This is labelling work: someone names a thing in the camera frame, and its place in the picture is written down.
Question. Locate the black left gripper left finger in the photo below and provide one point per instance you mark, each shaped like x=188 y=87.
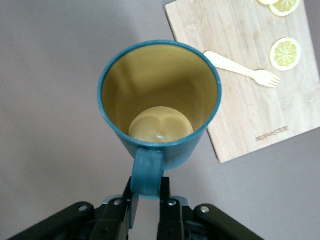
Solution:
x=115 y=220

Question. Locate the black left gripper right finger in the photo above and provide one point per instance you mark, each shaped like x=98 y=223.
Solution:
x=171 y=217

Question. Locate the teal cup yellow inside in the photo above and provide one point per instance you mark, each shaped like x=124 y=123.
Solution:
x=160 y=82

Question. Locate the bamboo cutting board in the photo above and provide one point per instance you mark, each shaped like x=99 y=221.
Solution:
x=245 y=105

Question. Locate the yellow plastic fork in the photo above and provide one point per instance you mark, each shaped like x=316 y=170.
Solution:
x=240 y=68

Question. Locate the lemon slice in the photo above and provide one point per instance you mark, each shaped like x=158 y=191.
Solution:
x=285 y=54
x=267 y=2
x=286 y=8

